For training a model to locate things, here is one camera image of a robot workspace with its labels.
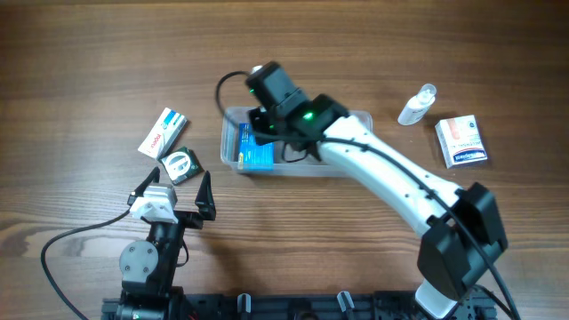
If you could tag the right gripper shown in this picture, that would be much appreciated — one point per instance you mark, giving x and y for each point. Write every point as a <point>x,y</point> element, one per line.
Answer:
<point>256,118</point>

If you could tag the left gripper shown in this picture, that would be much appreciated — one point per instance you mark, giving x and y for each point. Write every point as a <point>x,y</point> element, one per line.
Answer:
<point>186,218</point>

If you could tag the green Zam-Buk box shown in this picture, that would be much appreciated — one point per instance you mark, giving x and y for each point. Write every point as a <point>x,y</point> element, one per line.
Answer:
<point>181,165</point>

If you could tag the blue medicine box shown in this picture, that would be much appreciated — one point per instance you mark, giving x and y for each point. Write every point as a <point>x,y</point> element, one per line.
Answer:
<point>251,156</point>

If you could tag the white Panadol box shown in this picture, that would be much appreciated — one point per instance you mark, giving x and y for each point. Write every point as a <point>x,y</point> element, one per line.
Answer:
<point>163,134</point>

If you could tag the white spray bottle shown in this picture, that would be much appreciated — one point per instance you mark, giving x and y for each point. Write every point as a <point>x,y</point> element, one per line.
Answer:
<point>418,105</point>

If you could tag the white Hansaplast box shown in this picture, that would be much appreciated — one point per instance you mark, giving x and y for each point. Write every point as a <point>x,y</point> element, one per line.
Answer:
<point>460,141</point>

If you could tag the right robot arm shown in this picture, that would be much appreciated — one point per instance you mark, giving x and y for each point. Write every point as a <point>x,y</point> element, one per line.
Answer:
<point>461,231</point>

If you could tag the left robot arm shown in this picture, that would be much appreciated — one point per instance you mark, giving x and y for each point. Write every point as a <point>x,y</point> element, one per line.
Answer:
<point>148,266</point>

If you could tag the clear plastic container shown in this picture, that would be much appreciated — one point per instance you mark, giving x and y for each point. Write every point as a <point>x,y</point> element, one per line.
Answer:
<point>286,161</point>

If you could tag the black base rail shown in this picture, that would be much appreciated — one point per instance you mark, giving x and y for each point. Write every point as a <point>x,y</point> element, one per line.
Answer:
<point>340,306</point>

